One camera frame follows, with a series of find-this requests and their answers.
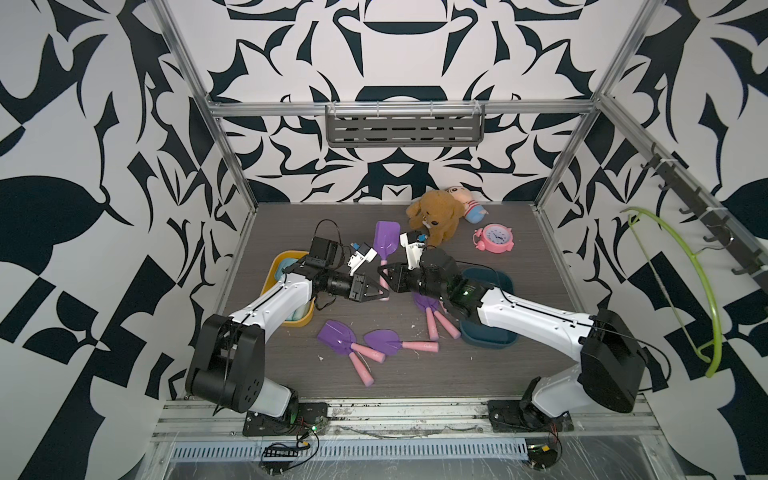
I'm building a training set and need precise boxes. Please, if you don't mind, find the purple shovel pink handle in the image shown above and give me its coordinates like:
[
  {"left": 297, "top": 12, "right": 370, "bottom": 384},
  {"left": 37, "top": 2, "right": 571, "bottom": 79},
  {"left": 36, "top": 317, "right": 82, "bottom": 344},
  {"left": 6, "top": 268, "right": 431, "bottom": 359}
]
[
  {"left": 373, "top": 221, "right": 400, "bottom": 266},
  {"left": 363, "top": 329, "right": 440, "bottom": 356},
  {"left": 413, "top": 293, "right": 439, "bottom": 342},
  {"left": 317, "top": 320, "right": 386, "bottom": 363},
  {"left": 348, "top": 351, "right": 374, "bottom": 387},
  {"left": 430, "top": 300, "right": 461, "bottom": 339}
]

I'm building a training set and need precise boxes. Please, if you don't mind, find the light blue shovel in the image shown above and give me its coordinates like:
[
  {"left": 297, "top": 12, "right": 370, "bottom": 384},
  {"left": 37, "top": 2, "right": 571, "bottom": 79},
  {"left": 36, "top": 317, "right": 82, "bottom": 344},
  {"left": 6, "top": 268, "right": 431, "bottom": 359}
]
[{"left": 274, "top": 259, "right": 300, "bottom": 322}]

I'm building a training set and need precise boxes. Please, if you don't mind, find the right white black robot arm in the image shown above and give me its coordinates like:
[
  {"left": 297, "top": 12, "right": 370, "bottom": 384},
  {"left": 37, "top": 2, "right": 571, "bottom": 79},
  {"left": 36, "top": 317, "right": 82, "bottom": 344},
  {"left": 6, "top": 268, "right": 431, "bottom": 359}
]
[{"left": 378, "top": 248, "right": 646, "bottom": 430}]

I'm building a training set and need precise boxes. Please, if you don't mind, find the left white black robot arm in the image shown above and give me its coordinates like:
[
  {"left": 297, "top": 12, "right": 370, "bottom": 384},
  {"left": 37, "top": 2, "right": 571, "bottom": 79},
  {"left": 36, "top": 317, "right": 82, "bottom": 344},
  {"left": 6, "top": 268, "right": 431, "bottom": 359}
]
[{"left": 185, "top": 237, "right": 389, "bottom": 424}]

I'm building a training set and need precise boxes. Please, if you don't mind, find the yellow plastic storage box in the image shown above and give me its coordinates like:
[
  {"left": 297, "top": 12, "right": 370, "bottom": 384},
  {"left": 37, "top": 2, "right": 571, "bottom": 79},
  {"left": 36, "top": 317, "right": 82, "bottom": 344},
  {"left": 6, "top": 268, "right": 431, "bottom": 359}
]
[{"left": 263, "top": 250, "right": 316, "bottom": 328}]

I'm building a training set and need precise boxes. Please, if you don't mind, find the dark teal storage box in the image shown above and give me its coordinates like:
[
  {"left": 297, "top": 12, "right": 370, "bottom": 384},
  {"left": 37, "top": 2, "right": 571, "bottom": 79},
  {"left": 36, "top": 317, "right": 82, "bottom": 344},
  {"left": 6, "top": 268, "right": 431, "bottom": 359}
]
[{"left": 458, "top": 266, "right": 519, "bottom": 350}]

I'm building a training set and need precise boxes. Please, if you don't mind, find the brown plush dog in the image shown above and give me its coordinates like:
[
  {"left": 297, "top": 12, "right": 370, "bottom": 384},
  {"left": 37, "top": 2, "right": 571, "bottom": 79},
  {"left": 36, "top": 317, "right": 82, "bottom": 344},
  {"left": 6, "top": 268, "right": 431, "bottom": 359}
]
[{"left": 406, "top": 190, "right": 465, "bottom": 247}]

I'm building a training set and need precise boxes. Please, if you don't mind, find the pink alarm clock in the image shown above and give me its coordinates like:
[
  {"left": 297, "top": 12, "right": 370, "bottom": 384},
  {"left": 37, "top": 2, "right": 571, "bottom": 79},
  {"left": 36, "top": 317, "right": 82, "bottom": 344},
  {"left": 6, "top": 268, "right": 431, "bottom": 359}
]
[{"left": 472, "top": 224, "right": 515, "bottom": 254}]

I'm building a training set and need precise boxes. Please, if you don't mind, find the small pig doll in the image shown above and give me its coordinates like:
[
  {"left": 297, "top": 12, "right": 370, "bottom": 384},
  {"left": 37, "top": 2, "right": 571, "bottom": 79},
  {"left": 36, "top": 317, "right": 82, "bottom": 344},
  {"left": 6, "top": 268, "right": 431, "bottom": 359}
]
[{"left": 445, "top": 186, "right": 488, "bottom": 224}]

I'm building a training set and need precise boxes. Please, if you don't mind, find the green plastic hanger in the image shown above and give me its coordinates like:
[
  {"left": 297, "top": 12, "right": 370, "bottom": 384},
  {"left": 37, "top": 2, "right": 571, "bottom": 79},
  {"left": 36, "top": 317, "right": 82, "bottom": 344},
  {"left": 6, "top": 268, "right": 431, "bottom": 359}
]
[{"left": 622, "top": 207, "right": 724, "bottom": 380}]

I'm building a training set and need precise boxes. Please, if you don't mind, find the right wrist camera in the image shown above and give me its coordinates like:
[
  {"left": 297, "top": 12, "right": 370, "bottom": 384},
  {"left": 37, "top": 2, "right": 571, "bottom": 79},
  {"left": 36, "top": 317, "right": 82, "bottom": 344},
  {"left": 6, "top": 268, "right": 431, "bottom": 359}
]
[{"left": 399, "top": 230, "right": 427, "bottom": 270}]

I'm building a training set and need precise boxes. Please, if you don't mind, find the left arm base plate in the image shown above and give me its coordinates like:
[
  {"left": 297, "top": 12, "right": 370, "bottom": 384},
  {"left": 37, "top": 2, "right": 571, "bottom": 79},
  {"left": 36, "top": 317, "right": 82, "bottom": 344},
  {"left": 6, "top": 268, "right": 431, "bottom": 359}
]
[{"left": 242, "top": 401, "right": 329, "bottom": 437}]

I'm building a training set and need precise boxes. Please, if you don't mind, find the grey metal wall shelf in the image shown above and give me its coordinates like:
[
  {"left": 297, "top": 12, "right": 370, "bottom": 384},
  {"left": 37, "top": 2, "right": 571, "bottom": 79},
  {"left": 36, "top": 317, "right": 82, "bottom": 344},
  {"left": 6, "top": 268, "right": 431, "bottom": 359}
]
[{"left": 325, "top": 101, "right": 485, "bottom": 148}]

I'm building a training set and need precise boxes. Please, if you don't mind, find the white perforated cable duct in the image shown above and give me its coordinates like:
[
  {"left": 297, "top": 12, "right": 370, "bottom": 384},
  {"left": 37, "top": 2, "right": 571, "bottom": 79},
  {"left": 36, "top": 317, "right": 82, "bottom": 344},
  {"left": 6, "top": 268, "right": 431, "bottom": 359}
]
[{"left": 170, "top": 437, "right": 529, "bottom": 463}]

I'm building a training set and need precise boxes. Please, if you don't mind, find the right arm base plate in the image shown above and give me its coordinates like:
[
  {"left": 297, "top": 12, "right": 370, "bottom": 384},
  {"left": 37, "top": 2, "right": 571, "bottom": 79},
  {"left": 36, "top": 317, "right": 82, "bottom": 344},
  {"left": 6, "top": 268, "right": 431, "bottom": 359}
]
[{"left": 487, "top": 377, "right": 574, "bottom": 433}]

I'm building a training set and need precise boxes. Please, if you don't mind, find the black wall hook rail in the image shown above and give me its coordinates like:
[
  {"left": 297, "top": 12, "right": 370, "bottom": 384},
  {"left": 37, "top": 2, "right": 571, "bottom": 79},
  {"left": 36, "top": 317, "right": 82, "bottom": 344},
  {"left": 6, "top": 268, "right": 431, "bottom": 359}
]
[{"left": 643, "top": 142, "right": 767, "bottom": 290}]

